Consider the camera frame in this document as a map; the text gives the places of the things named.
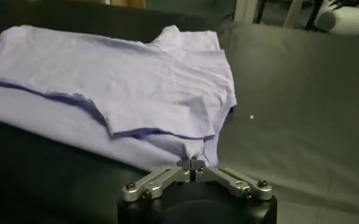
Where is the large white robot base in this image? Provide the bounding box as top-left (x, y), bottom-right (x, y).
top-left (315, 0), bottom-right (359, 39)

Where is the plain lavender t-shirt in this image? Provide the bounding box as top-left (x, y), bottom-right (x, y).
top-left (0, 24), bottom-right (238, 173)

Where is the black table cover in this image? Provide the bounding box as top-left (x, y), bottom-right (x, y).
top-left (0, 0), bottom-right (359, 224)

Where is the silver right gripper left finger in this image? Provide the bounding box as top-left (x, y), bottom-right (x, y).
top-left (121, 159), bottom-right (192, 202)

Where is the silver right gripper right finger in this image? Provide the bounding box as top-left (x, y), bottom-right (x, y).
top-left (191, 159), bottom-right (273, 201)

